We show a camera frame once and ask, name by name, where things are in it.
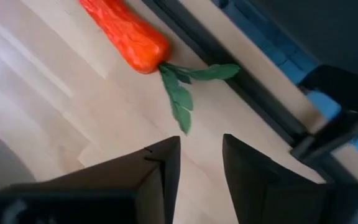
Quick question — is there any black clamp mount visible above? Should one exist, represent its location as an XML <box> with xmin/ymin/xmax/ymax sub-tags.
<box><xmin>290</xmin><ymin>64</ymin><xmax>358</xmax><ymax>162</ymax></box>

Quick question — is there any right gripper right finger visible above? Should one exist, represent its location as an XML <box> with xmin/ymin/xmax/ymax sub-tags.
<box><xmin>223</xmin><ymin>133</ymin><xmax>358</xmax><ymax>224</ymax></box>

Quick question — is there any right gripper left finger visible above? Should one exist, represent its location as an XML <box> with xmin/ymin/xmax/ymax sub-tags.
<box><xmin>0</xmin><ymin>136</ymin><xmax>181</xmax><ymax>224</ymax></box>

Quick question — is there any black aluminium table frame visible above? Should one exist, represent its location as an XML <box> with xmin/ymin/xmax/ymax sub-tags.
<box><xmin>140</xmin><ymin>0</ymin><xmax>358</xmax><ymax>186</ymax></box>

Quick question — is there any orange carrot with leaves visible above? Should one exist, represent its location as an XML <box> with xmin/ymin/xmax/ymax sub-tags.
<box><xmin>78</xmin><ymin>0</ymin><xmax>241</xmax><ymax>135</ymax></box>

